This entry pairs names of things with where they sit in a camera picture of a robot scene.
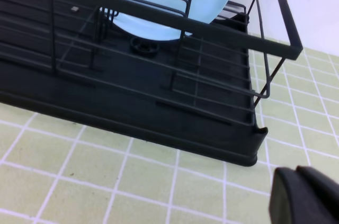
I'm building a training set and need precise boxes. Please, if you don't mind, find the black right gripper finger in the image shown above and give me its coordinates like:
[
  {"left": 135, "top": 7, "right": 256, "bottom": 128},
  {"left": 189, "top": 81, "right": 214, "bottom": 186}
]
[{"left": 269, "top": 166, "right": 338, "bottom": 223}]

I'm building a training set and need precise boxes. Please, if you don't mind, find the black wire dish rack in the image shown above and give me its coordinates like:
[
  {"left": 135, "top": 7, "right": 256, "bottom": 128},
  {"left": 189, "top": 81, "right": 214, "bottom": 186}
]
[{"left": 189, "top": 0, "right": 302, "bottom": 98}]

